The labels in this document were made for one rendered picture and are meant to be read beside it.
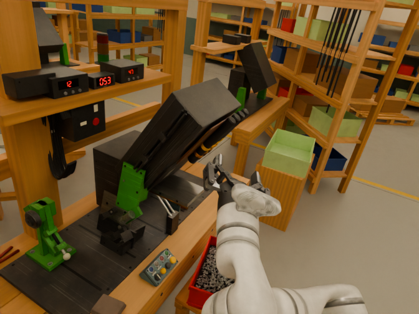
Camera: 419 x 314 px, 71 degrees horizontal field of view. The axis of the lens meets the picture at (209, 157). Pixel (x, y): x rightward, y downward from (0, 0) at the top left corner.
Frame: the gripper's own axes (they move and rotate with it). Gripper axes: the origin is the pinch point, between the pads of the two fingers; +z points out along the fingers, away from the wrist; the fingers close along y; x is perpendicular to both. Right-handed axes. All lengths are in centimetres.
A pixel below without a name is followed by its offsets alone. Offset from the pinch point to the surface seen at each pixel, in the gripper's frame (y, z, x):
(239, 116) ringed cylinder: 11, 57, -16
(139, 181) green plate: -14, 39, -55
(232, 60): 141, 903, -251
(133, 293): 1, 6, -79
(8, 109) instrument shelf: -62, 29, -38
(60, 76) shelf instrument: -56, 48, -30
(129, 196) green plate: -15, 38, -65
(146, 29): -115, 690, -225
